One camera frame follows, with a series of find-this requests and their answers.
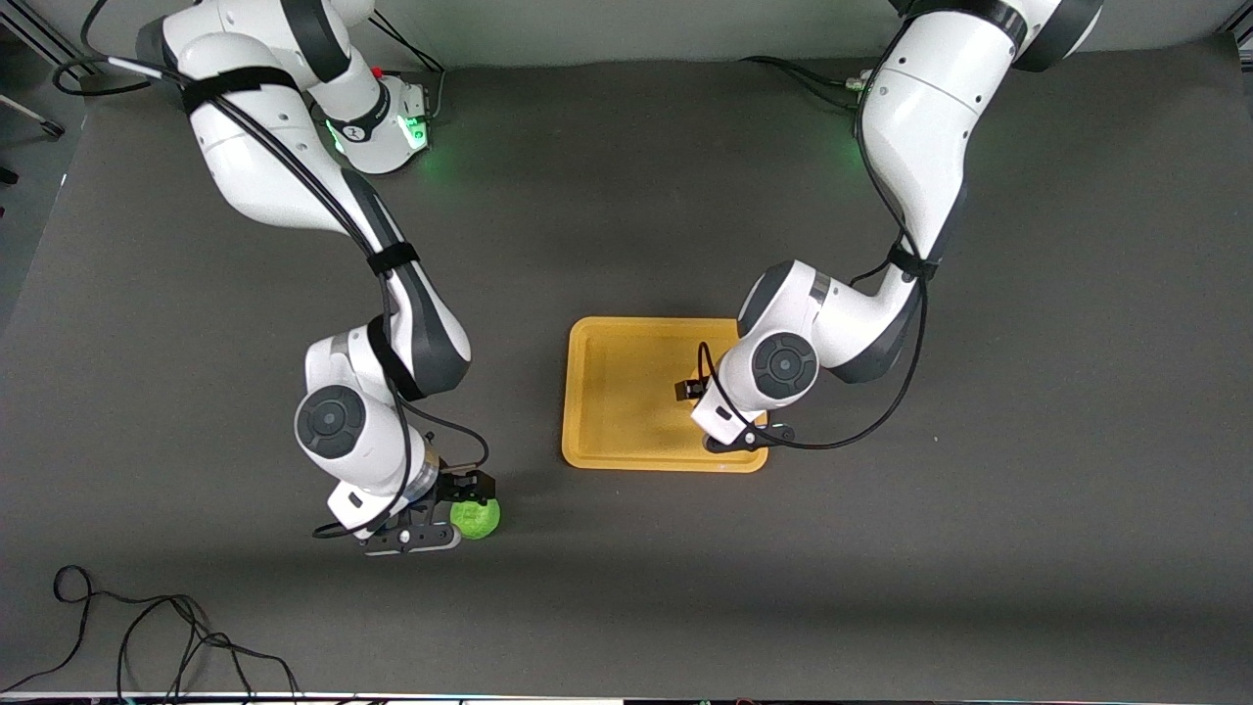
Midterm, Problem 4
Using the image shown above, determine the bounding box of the green apple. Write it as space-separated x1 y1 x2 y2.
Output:
449 496 502 541

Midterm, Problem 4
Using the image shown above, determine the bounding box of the yellow plastic tray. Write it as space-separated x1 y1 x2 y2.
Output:
561 315 769 474

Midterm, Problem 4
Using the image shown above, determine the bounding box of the dark grey table mat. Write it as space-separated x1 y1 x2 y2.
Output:
0 34 1253 699

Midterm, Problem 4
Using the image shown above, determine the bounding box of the grey metal rod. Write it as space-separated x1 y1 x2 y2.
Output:
0 92 67 139

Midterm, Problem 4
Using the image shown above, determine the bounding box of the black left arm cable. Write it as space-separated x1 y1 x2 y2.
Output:
697 93 929 453

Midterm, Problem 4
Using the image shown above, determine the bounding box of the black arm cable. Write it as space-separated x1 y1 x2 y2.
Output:
697 93 929 453
52 0 490 541

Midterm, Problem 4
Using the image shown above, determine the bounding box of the black left base cable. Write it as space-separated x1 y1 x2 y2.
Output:
740 55 874 111

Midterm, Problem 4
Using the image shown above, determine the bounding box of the black base cable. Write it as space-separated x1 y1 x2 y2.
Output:
370 14 447 125
740 55 874 111

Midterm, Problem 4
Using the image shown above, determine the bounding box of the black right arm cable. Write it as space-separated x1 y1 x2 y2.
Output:
52 0 490 541

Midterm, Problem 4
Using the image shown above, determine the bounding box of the thin black loose cable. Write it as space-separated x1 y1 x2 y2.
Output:
0 565 301 699

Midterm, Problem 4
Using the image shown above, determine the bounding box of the black right base cable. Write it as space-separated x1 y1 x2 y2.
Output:
370 14 447 125

